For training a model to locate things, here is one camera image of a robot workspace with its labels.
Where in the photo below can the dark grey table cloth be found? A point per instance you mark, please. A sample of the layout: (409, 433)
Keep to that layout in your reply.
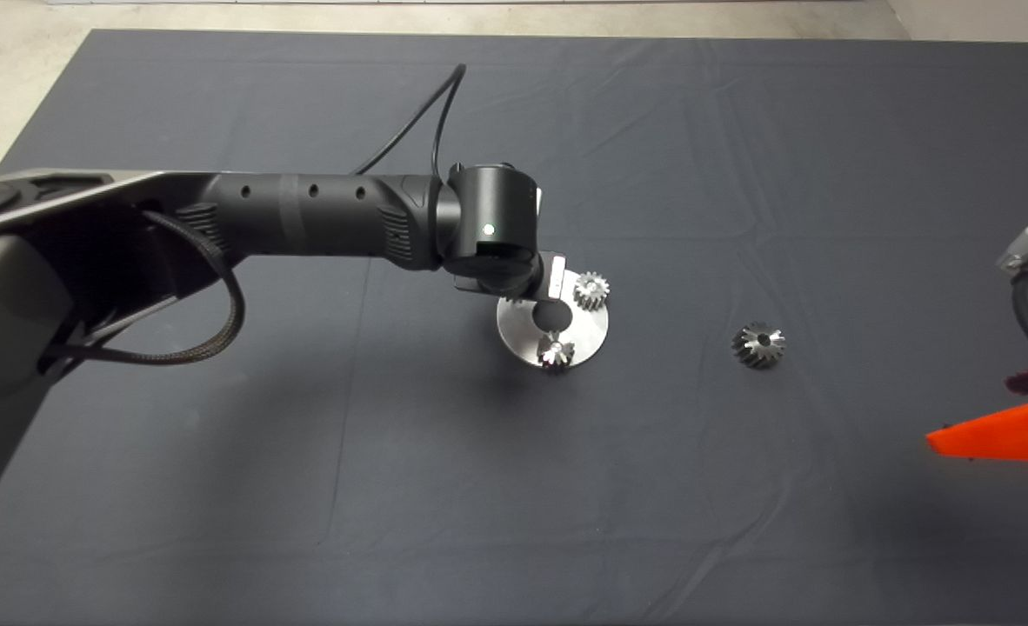
(653, 478)

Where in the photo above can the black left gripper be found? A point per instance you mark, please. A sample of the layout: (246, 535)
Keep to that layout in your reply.
(550, 276)

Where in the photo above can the small steel gear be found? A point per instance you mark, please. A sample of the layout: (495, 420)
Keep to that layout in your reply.
(557, 353)
(592, 292)

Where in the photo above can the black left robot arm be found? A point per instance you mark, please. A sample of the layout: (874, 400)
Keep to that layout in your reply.
(323, 213)

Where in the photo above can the round metal plate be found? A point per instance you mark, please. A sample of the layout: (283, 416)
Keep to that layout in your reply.
(588, 336)

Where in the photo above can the larger steel gear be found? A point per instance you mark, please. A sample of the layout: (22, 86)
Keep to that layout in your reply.
(753, 349)

